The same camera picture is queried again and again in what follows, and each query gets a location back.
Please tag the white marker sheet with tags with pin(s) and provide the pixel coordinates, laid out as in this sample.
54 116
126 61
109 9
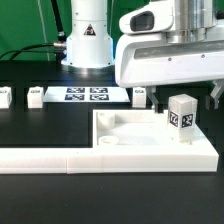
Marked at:
86 94

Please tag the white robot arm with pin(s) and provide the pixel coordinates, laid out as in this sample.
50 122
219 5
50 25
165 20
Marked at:
89 48

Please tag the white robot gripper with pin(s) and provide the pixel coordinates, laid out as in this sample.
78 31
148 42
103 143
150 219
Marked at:
170 44

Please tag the white L-shaped obstacle fence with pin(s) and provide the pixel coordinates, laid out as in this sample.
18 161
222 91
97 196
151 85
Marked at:
96 160

